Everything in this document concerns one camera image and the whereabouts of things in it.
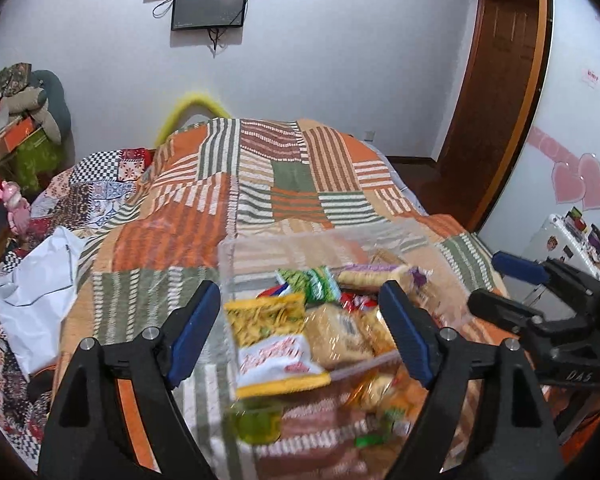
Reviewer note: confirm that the camouflage cloth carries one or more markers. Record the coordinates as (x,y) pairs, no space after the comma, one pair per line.
(10,77)

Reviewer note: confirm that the clear plastic storage container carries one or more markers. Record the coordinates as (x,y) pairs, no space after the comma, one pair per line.
(260,255)

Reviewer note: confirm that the orange box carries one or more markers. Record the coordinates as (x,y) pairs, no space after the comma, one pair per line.
(15,135)

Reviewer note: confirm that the clear bag of fried snacks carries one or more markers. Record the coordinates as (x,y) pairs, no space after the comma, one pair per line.
(375,330)

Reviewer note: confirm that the green gift bag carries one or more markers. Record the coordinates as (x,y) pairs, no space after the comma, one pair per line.
(37,165)

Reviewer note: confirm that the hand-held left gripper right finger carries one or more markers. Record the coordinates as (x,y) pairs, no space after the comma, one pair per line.
(407,330)

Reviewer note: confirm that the pale bread packet with barcode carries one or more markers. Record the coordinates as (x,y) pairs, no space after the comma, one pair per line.
(335,335)

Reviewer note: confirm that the white red door sticker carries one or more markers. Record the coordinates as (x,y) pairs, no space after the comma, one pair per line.
(592,76)

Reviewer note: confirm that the yellow hoop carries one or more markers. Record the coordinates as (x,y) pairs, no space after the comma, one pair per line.
(190,102)

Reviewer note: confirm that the white plastic bag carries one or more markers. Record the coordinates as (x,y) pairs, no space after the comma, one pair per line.
(35,300)

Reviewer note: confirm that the wall socket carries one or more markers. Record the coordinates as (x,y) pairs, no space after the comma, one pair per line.
(368,135)

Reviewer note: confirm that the pink plush toy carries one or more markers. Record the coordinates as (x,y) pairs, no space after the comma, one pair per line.
(15,207)

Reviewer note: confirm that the golden pastry packet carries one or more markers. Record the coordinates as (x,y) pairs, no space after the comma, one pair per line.
(380,390)

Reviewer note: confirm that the bread bag with green strip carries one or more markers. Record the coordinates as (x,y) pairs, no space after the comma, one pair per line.
(380,441)

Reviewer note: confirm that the green jelly cup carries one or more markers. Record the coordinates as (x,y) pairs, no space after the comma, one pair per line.
(255,422)

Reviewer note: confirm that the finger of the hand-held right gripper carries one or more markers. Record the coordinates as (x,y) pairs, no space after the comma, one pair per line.
(520,267)
(500,307)

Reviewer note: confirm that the brown biscuit packet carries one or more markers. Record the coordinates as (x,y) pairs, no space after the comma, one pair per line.
(387,257)

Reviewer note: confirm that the small black monitor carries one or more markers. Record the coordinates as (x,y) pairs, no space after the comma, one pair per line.
(210,5)

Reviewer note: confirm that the grey plush toy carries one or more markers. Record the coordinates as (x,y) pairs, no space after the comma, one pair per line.
(50,105)

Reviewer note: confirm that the yellow white snack packet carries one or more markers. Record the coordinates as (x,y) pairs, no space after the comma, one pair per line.
(275,355)

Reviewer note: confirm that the red snack packet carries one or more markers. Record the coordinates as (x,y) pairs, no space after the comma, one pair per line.
(356,302)

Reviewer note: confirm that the wooden door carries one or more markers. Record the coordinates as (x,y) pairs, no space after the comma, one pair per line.
(500,60)

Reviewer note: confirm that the white heart-print sliding door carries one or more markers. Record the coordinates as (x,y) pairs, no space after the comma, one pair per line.
(580,135)

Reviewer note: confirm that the green snack packet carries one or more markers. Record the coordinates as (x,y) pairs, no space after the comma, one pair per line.
(320,285)

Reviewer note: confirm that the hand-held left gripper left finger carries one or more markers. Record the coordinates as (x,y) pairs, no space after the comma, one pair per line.
(197,330)

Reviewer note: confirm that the checkered floral quilt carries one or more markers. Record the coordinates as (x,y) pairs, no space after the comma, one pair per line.
(95,185)

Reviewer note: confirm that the blue white red chip bag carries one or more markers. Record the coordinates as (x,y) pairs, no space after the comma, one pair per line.
(279,291)

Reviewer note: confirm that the purple label bread packet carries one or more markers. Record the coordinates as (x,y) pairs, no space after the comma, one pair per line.
(375,275)

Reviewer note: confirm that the striped patchwork blanket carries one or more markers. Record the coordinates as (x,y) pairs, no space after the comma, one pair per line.
(280,185)

